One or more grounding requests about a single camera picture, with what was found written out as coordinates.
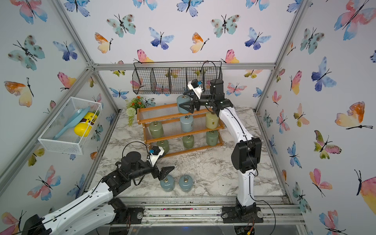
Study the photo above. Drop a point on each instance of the yellow bottle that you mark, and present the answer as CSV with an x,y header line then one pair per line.
x,y
84,127

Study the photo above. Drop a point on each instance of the green canister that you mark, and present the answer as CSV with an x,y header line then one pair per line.
x,y
188,141
212,137
156,129
164,146

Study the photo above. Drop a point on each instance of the light blue dustpan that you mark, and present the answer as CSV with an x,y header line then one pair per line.
x,y
74,120

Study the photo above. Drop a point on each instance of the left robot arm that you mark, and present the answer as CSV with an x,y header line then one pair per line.
x,y
100,205

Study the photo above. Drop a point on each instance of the wooden three-tier shelf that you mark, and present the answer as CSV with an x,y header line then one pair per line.
x,y
182,133

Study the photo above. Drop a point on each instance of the yellow-green canister middle right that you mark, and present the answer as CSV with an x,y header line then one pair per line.
x,y
212,120

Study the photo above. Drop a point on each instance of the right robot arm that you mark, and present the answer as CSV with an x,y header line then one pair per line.
x,y
247,151

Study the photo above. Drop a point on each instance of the blue canister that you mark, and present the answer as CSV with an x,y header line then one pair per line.
x,y
168,183
183,99
186,123
186,183

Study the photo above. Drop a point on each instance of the white mesh wall basket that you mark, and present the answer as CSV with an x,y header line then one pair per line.
x,y
69,142

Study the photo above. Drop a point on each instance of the black wire wall basket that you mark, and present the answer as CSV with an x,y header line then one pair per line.
x,y
157,78

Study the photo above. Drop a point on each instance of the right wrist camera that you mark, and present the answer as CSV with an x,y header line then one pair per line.
x,y
196,87

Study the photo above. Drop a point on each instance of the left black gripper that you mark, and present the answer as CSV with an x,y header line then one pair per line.
x,y
161,174

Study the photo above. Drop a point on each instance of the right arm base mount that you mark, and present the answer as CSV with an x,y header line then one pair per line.
x,y
242,214

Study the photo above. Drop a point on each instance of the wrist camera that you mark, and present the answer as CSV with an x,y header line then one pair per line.
x,y
155,150
196,87

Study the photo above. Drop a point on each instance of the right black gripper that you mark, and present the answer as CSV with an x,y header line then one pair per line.
x,y
192,105

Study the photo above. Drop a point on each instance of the artificial flower plant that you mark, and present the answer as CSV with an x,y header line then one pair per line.
x,y
132,108

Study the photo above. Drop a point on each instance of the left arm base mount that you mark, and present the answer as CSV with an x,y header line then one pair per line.
x,y
124,214

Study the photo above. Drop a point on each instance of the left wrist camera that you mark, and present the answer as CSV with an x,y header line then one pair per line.
x,y
155,150

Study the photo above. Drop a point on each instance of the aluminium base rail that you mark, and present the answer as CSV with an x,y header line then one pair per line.
x,y
207,210

